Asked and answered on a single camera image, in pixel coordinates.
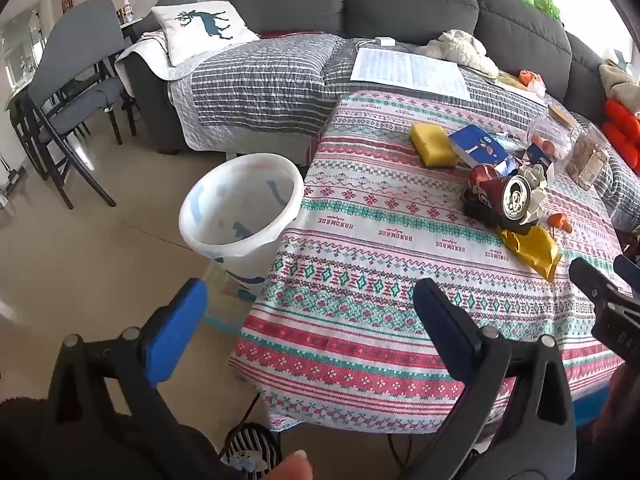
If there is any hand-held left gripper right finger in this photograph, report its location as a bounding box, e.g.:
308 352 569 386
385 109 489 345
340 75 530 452
405 279 577 480

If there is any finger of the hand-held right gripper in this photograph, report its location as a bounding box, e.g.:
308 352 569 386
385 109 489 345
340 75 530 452
615 254 640 287
569 257 640 307

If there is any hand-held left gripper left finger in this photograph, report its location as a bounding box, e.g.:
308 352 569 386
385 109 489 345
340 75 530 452
50 279 226 480

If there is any yellow foil wrapper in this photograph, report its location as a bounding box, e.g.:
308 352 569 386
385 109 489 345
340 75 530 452
496 224 563 282

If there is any white plastic trash bin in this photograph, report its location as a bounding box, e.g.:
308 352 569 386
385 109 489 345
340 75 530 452
179 154 305 297

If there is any red cartoon drink can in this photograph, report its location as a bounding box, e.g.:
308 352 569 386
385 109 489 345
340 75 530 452
467 164 533 223

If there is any person's left hand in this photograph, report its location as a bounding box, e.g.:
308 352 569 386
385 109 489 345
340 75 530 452
260 450 314 480

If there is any patterned knit-print tablecloth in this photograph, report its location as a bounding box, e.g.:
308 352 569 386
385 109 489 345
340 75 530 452
230 91 633 433

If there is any crumpled white paper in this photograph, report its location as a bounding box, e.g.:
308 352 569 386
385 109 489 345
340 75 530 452
520 165 551 222

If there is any glass jar of nuts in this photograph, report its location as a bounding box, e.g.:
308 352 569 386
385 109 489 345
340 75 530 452
567 122 623 191

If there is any small blue packet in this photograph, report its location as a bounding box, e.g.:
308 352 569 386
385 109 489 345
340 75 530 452
525 144 553 171

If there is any orange cushion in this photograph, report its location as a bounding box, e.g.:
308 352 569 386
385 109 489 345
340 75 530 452
602 100 640 171

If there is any striped slipper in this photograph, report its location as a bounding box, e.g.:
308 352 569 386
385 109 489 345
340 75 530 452
222 422 283 480

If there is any glass jar with wooden lid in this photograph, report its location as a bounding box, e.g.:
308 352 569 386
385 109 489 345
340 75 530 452
526 105 583 173

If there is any yellow sponge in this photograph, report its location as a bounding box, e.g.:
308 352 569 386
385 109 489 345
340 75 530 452
410 122 460 168

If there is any dark fleece garment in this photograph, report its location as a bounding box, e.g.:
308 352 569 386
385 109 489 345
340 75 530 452
0 395 236 480

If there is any blue and white carton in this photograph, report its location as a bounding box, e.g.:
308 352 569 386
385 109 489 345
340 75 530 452
448 126 507 167

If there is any beige cushion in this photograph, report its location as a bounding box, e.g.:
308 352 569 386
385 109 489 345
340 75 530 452
599 62 640 111

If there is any yellow printed booklet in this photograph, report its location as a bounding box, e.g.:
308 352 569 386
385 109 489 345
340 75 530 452
492 70 548 106

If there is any white printed paper sheet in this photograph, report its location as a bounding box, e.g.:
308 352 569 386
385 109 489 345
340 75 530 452
350 47 472 102

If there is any grey striped quilt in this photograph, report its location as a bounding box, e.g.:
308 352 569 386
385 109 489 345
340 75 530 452
167 35 640 231

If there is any cream plush toy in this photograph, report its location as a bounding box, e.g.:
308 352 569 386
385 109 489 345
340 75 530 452
416 30 500 78

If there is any white quilted throw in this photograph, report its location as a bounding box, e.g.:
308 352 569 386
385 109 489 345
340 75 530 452
115 30 201 82

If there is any white deer print pillow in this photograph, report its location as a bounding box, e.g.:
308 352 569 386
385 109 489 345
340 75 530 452
151 1 261 67

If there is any grey folding chair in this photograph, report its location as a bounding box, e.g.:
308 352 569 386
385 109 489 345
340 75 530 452
25 0 138 211

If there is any side table with bottles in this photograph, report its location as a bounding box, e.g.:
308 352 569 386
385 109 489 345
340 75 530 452
115 0 146 28

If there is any black cable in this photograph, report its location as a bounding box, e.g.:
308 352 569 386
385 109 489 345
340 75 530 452
385 432 418 480

